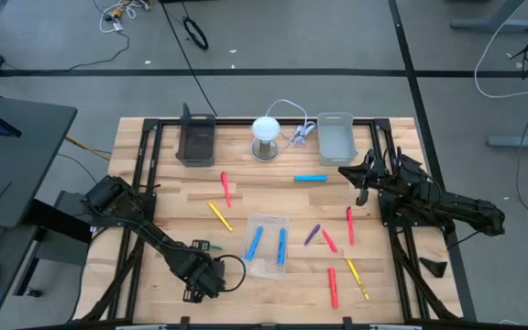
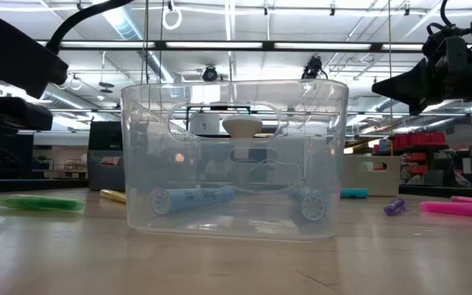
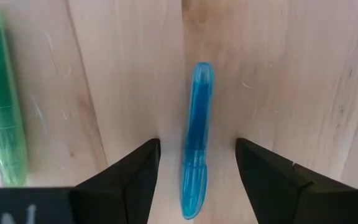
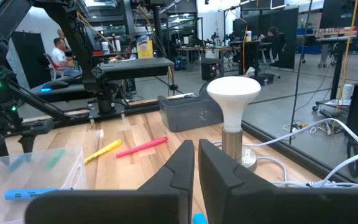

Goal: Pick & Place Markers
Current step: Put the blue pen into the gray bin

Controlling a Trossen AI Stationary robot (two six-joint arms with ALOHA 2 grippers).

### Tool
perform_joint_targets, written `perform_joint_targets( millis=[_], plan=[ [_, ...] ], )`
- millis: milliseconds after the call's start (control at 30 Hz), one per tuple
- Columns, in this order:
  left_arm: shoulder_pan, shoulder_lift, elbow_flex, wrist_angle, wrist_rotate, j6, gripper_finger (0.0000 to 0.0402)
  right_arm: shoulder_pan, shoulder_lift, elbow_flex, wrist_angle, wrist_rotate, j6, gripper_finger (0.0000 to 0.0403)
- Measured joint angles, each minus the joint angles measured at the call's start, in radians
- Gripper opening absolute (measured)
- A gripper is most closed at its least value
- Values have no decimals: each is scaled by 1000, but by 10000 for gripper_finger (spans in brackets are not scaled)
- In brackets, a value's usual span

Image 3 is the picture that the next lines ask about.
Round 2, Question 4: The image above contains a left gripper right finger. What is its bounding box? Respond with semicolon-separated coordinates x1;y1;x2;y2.
235;137;316;224

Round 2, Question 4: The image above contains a green translucent marker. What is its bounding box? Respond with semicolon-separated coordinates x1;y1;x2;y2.
0;0;29;187

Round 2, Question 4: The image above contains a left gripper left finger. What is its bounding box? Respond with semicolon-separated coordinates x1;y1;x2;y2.
69;138;162;224

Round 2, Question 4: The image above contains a blue translucent marker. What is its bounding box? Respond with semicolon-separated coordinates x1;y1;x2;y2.
180;61;214;220

